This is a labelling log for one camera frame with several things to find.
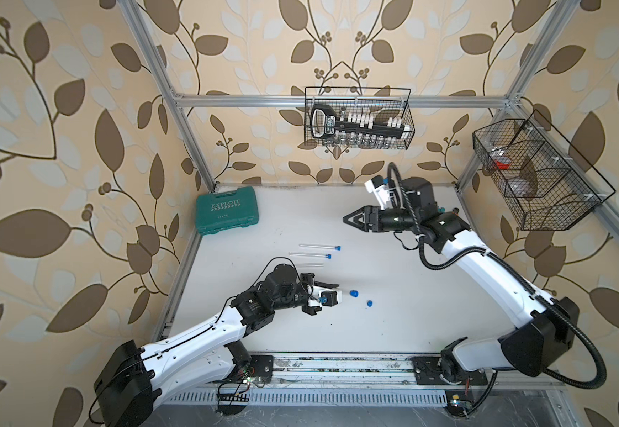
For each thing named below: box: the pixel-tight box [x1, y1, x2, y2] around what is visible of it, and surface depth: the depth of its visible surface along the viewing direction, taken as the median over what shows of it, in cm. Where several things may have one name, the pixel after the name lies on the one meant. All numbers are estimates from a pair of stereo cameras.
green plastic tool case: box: [195, 185, 260, 236], surface depth 107 cm
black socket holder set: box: [310, 104, 410, 138], surface depth 84 cm
